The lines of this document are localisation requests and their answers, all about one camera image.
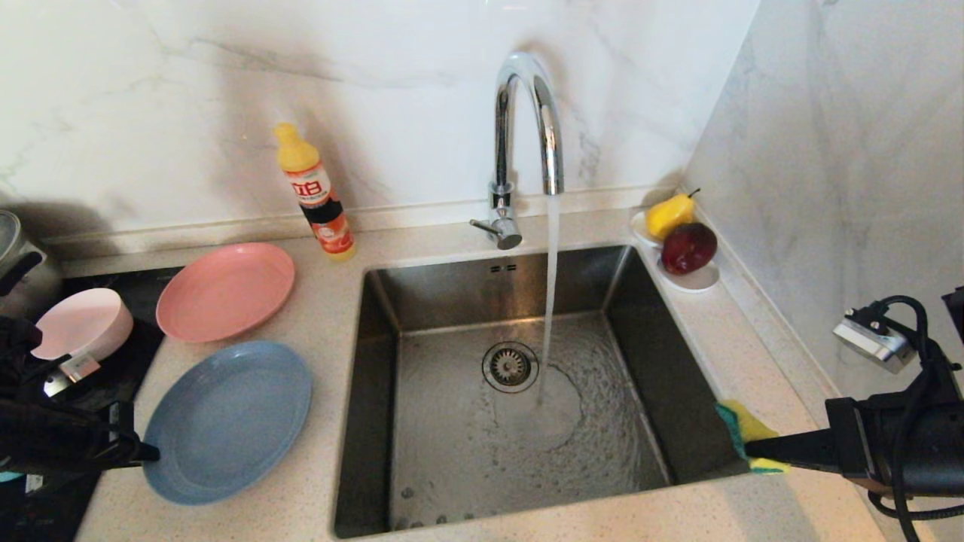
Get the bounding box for yellow sponge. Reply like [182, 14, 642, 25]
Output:
[715, 399, 790, 475]

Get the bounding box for blue plate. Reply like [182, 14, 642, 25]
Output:
[142, 340, 313, 505]

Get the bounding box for light pink bowl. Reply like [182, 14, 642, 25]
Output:
[32, 288, 134, 361]

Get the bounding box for salmon pink plate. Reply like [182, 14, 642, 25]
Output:
[156, 242, 296, 343]

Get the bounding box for yellow-capped orange dish soap bottle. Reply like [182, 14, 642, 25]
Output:
[274, 123, 356, 261]

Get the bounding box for chrome gooseneck faucet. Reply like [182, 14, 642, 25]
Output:
[470, 50, 565, 250]

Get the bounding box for stainless steel sink basin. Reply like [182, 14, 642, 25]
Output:
[334, 243, 755, 539]

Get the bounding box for steel cooking pot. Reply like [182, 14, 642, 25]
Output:
[0, 211, 61, 317]

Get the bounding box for black induction cooktop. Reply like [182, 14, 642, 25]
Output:
[0, 265, 185, 542]

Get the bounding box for small white dish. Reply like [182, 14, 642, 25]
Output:
[657, 254, 721, 293]
[630, 209, 665, 248]

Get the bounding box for dark red apple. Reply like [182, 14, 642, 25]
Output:
[660, 221, 718, 275]

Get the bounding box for yellow pear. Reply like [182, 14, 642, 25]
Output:
[646, 188, 700, 241]

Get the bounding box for round metal drain strainer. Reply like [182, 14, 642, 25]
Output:
[482, 341, 539, 394]

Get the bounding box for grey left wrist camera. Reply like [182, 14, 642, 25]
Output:
[44, 352, 101, 397]

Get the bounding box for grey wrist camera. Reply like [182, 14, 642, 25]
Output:
[44, 352, 101, 397]
[832, 309, 916, 374]

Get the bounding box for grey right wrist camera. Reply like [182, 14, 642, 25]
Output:
[832, 309, 916, 374]

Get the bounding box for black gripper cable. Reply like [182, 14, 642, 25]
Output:
[866, 295, 964, 542]

